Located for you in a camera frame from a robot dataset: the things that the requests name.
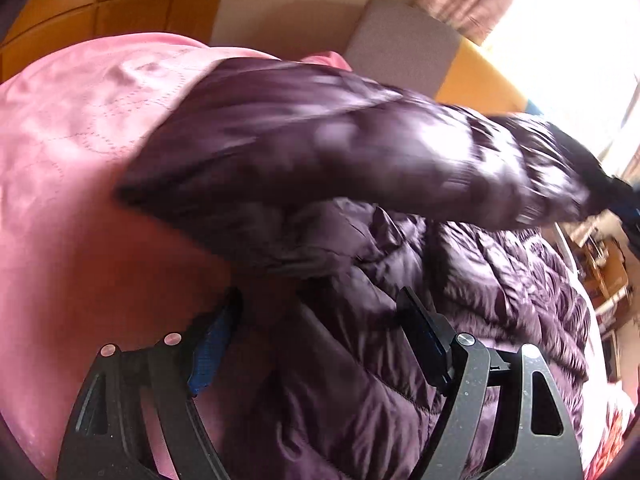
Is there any wooden desk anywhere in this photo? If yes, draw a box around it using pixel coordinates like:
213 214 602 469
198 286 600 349
570 214 632 312

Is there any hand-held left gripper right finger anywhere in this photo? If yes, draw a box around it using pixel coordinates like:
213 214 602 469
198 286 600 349
397 287 586 480

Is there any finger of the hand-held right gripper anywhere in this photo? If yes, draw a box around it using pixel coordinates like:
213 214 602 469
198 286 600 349
617 176 640 227
547 124 621 197

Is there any pink bedspread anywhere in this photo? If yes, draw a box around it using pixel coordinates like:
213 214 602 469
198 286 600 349
0 32 638 480

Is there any wooden wardrobe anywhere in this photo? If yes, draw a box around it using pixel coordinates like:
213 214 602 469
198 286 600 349
0 0 236 84

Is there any purple puffer jacket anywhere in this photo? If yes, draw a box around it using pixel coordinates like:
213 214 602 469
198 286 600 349
115 57 617 480

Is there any window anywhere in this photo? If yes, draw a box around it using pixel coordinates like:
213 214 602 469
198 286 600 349
484 0 640 161

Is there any ruffled coral blanket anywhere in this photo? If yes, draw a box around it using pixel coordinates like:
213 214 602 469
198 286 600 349
582 400 637 480

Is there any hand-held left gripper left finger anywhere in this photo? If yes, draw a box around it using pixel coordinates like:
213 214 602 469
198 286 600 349
56 287 244 480

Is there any grey yellow blue headboard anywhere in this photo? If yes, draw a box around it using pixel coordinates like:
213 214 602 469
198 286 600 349
345 0 551 117

